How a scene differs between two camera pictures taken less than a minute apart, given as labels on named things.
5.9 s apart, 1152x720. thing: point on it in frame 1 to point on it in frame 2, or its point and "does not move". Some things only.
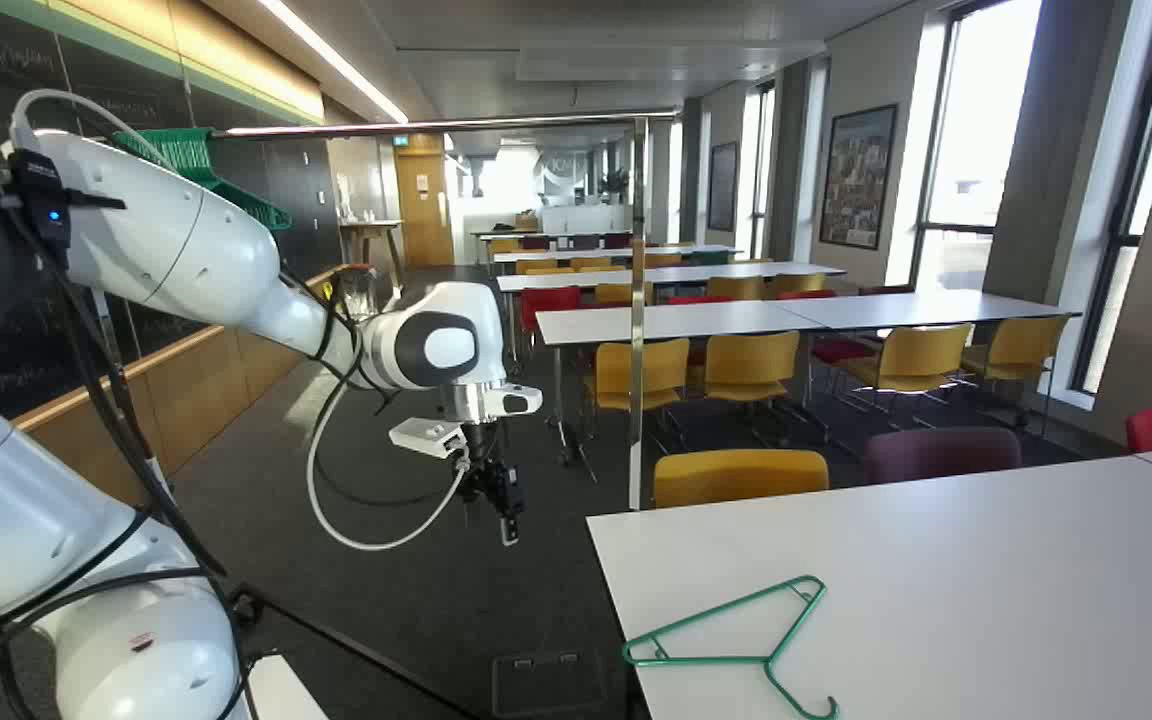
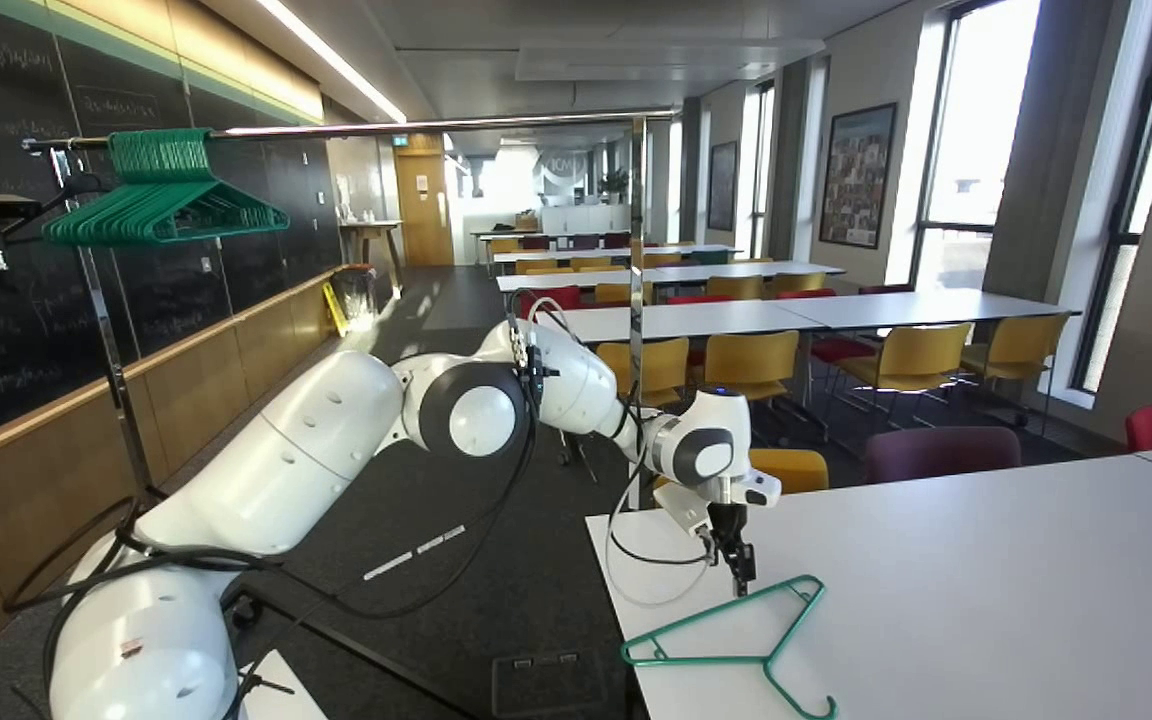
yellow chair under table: [663, 374] does not move
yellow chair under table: [1023, 345] does not move
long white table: [558, 330] does not move
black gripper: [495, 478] to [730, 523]
